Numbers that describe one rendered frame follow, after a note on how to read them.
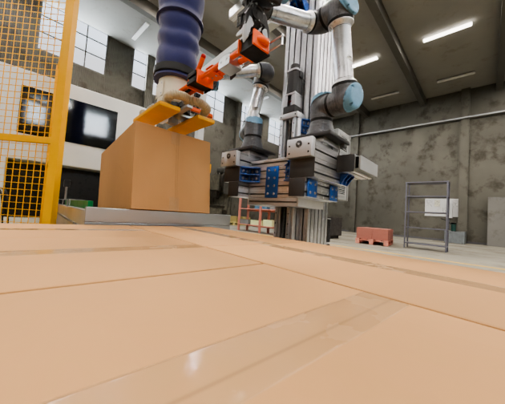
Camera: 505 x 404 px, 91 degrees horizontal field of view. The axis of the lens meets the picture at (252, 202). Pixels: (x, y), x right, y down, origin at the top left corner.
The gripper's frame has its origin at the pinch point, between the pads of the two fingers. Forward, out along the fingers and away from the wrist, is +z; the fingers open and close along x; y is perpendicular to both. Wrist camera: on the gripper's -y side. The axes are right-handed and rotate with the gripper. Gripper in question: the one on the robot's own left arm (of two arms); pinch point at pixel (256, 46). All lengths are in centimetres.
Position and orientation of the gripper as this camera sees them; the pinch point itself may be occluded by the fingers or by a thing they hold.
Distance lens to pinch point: 101.4
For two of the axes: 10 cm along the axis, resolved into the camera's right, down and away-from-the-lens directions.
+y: -6.9, 0.0, 7.2
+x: -7.2, -0.9, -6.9
